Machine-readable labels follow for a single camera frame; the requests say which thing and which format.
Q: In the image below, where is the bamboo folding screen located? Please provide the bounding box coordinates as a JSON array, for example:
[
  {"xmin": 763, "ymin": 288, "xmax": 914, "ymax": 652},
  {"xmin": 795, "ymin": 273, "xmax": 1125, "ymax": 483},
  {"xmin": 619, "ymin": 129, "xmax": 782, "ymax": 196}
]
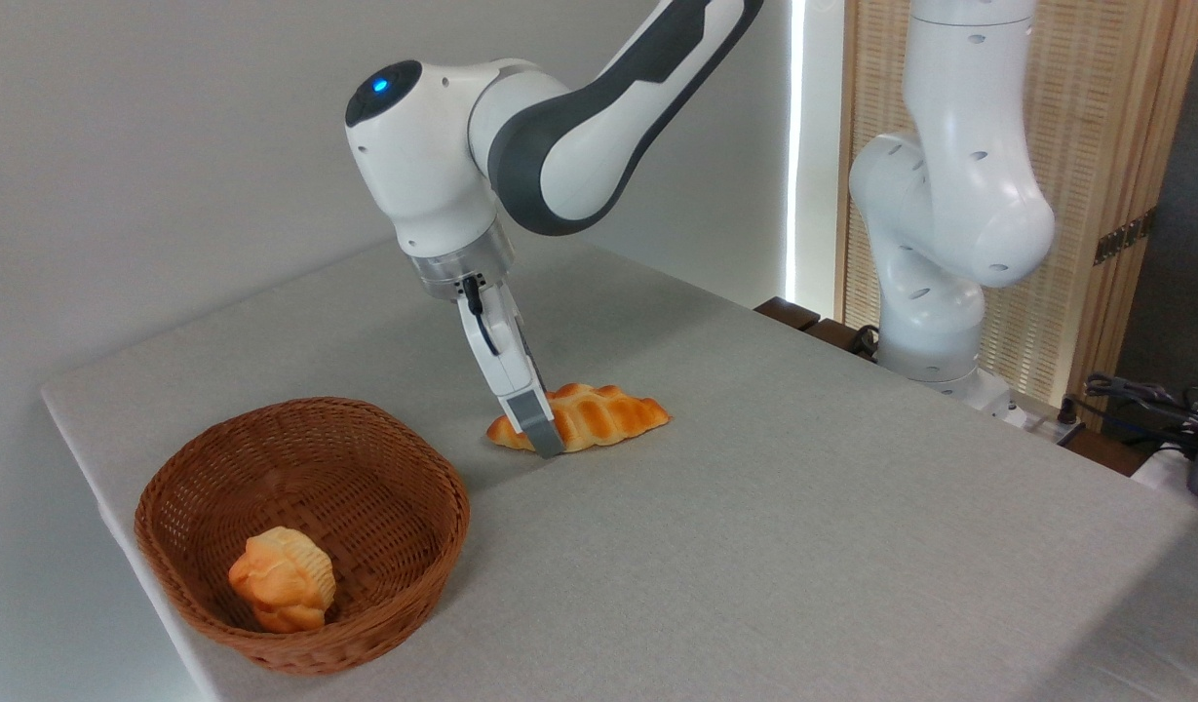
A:
[{"xmin": 835, "ymin": 0, "xmax": 1198, "ymax": 410}]

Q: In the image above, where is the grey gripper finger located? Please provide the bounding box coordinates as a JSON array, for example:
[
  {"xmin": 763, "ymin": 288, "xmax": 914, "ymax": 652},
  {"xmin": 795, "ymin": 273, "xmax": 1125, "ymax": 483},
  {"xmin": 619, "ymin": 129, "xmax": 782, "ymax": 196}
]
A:
[{"xmin": 504, "ymin": 384, "xmax": 566, "ymax": 459}]

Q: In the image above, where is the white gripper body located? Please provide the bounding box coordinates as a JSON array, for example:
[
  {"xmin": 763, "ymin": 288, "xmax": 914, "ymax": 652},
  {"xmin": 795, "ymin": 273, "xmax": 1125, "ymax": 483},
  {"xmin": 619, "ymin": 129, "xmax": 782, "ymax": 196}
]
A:
[{"xmin": 457, "ymin": 279, "xmax": 547, "ymax": 401}]

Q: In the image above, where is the grey table cloth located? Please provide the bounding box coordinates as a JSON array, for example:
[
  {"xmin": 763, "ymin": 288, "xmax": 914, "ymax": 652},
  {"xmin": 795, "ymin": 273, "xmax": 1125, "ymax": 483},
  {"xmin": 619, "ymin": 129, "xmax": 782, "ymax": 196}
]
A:
[{"xmin": 41, "ymin": 234, "xmax": 1198, "ymax": 702}]

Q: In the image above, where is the brown wicker basket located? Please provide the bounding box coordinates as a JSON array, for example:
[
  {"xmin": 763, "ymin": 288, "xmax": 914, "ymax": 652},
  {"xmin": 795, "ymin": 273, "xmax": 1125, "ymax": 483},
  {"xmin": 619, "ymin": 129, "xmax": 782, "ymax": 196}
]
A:
[{"xmin": 134, "ymin": 396, "xmax": 471, "ymax": 677}]

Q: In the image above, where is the dark metal screen hinge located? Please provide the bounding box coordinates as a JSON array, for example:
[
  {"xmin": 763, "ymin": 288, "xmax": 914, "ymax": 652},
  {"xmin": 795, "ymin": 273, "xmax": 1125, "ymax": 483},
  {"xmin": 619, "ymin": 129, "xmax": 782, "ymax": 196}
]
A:
[{"xmin": 1094, "ymin": 208, "xmax": 1157, "ymax": 266}]

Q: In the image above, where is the braided golden bread loaf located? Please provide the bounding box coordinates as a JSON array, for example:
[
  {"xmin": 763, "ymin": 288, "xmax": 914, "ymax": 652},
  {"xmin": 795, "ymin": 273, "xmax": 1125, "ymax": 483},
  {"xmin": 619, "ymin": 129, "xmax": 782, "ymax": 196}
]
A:
[{"xmin": 486, "ymin": 383, "xmax": 672, "ymax": 453}]

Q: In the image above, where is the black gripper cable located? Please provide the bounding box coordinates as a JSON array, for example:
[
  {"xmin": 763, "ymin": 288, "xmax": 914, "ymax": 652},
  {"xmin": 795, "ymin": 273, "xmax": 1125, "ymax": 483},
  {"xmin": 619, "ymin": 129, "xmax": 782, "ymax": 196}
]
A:
[{"xmin": 460, "ymin": 275, "xmax": 502, "ymax": 357}]

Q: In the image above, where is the orange muffin bread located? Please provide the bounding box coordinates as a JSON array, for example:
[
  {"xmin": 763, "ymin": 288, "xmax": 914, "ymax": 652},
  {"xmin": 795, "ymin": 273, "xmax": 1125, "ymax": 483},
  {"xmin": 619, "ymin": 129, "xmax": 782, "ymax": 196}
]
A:
[{"xmin": 228, "ymin": 526, "xmax": 336, "ymax": 635}]

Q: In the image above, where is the dark cable bundle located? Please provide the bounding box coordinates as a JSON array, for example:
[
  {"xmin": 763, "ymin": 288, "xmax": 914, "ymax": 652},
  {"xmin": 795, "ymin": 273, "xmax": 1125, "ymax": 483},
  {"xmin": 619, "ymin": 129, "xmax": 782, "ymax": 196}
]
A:
[{"xmin": 1059, "ymin": 373, "xmax": 1198, "ymax": 445}]

